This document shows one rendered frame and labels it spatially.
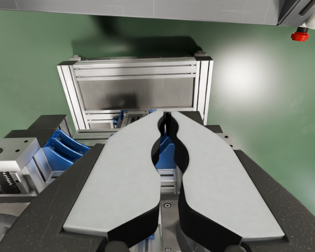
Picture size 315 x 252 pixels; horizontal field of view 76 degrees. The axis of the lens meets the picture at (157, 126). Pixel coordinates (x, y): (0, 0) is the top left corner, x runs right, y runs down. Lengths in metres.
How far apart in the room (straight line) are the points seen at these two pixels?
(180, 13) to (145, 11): 0.06
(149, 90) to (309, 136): 1.36
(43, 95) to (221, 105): 1.28
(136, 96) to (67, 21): 0.59
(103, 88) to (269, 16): 0.99
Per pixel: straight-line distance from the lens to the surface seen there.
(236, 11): 0.39
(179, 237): 0.53
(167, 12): 0.37
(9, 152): 0.58
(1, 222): 0.62
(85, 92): 1.29
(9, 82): 1.75
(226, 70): 1.45
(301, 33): 0.61
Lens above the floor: 1.32
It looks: 58 degrees down
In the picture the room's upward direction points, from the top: 179 degrees counter-clockwise
